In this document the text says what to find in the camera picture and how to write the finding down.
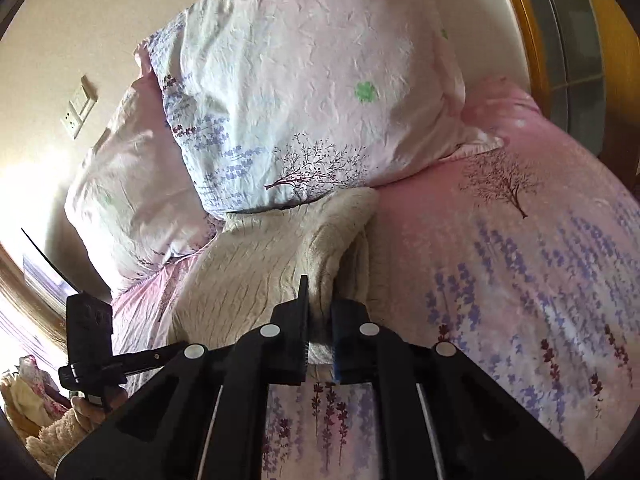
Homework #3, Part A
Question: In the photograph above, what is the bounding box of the window with curtain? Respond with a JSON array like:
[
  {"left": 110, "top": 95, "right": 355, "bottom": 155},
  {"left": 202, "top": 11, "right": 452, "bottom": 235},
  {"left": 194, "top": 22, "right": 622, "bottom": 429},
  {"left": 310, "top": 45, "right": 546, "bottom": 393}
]
[{"left": 1, "top": 229, "right": 75, "bottom": 376}]

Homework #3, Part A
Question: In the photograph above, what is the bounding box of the beige cable-knit sweater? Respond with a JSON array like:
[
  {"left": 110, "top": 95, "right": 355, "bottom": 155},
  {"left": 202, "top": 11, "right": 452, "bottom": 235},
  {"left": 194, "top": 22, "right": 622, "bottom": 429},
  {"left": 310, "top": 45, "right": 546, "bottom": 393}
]
[{"left": 165, "top": 188, "right": 378, "bottom": 365}]

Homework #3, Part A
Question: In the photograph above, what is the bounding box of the wooden glass door frame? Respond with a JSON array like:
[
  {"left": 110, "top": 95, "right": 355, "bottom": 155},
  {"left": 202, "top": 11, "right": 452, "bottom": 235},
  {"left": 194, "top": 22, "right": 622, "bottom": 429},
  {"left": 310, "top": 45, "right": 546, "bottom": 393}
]
[{"left": 511, "top": 0, "right": 639, "bottom": 188}]

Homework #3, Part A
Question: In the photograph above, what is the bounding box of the white blue floral pillow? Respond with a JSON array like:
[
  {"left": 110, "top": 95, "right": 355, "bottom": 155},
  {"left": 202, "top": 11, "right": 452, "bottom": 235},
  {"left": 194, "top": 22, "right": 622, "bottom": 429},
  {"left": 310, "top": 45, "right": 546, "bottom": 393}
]
[{"left": 141, "top": 0, "right": 502, "bottom": 216}]

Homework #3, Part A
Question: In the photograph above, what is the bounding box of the pale pink floral pillow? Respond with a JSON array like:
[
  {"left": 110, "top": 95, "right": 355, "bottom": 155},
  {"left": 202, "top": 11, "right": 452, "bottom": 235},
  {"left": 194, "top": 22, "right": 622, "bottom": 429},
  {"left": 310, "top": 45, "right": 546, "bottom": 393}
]
[{"left": 63, "top": 77, "right": 222, "bottom": 296}]

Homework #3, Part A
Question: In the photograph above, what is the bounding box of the white wall outlet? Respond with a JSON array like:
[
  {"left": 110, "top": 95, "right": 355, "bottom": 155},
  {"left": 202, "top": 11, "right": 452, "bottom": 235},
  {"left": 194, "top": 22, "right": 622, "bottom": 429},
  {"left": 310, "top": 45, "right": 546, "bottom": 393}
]
[{"left": 60, "top": 75, "right": 96, "bottom": 139}]

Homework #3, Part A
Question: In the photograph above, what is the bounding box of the person left hand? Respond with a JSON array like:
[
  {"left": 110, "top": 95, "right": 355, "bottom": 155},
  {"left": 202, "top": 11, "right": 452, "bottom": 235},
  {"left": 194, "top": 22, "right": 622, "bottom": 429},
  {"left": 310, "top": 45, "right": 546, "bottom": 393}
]
[{"left": 70, "top": 387, "right": 128, "bottom": 432}]

